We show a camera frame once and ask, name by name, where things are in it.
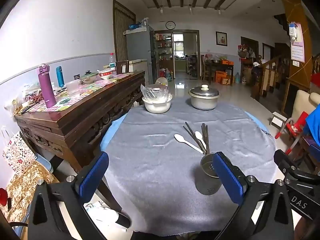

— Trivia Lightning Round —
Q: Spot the patterned sideboard cover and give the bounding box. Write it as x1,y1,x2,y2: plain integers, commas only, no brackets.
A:
25,72,135,112

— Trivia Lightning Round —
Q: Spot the framed wall picture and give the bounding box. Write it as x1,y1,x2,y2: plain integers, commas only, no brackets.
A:
216,31,228,47

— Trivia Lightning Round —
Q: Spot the beige armchair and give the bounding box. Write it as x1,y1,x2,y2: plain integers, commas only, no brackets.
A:
291,90,318,130

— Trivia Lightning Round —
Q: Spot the dark metal chopstick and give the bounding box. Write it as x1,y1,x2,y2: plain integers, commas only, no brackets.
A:
182,125,204,154
202,123,207,155
184,121,207,154
205,124,210,155

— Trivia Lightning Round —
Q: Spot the aluminium cooking pot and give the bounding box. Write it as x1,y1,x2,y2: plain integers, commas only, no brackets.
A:
188,87,222,111

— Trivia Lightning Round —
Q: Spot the grey tablecloth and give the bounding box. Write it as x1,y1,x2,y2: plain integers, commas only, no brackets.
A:
101,96,277,237

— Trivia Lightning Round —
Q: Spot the dark wooden side table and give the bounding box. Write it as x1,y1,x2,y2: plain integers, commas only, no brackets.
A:
203,55,235,83

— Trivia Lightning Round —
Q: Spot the white shoe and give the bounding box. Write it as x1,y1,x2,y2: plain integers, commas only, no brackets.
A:
85,202,132,229

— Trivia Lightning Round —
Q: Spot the golden patterned cloth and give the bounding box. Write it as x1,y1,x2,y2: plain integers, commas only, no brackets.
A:
5,162,56,223

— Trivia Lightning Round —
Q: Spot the aluminium pot lid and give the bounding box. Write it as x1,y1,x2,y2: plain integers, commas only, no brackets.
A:
189,84,220,97

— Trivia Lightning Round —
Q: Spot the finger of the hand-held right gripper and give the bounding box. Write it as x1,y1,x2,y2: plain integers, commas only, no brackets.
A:
274,149,304,180

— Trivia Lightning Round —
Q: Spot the brown curtain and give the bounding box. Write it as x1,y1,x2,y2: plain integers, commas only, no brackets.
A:
112,0,137,62

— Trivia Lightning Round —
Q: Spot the large white plastic spoon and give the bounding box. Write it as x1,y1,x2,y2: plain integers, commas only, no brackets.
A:
174,134,204,154

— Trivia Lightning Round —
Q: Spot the blue drinking bottle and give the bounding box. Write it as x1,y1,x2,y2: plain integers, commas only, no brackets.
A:
55,66,65,88

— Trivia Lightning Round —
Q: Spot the wooden pantry shelf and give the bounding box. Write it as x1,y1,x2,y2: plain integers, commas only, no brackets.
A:
155,31,173,62

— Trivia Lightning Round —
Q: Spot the blue jacket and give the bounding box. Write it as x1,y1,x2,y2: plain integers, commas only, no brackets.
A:
305,104,320,141

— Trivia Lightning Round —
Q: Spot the clear plastic bag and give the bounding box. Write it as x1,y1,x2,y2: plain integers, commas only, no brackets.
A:
140,83,173,103

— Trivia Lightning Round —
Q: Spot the grey refrigerator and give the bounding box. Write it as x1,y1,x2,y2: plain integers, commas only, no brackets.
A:
125,25,157,80

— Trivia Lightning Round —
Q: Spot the purple drinking bottle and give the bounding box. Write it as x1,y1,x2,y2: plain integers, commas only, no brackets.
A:
38,65,57,108

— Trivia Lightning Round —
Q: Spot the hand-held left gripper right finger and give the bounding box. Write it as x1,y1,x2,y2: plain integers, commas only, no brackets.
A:
212,151,295,240

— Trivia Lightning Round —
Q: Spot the metal utensil holder cup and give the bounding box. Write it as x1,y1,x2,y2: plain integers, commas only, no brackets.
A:
195,152,223,196

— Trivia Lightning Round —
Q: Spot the small white stool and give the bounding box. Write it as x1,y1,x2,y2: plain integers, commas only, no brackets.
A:
270,111,288,128

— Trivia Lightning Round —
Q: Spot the small white plastic spoon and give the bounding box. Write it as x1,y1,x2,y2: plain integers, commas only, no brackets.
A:
194,131,207,150

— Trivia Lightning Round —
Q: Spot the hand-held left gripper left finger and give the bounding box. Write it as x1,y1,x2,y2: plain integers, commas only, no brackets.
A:
27,151,110,240

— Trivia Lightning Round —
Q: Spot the wooden stair railing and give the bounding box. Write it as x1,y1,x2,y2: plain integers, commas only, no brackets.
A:
251,54,291,101

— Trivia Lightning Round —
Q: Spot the clear plastic container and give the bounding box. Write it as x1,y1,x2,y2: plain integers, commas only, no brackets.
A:
66,80,81,98

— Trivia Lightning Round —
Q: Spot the red plastic chair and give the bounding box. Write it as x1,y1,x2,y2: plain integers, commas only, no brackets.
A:
275,111,309,155

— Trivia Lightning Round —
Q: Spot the white cardboard box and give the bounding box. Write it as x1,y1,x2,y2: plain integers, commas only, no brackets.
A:
129,59,148,79

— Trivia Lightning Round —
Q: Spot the pink wall calendar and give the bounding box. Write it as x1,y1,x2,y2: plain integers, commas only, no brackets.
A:
289,22,306,64

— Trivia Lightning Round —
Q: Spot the patterned paper bag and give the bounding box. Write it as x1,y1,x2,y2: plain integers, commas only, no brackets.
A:
2,132,38,173

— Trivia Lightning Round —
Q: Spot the carved wooden sideboard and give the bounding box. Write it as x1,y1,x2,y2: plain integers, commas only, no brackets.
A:
14,71,146,173

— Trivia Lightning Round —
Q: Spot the glass-lidded bowl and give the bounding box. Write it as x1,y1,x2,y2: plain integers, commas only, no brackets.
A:
80,70,99,84

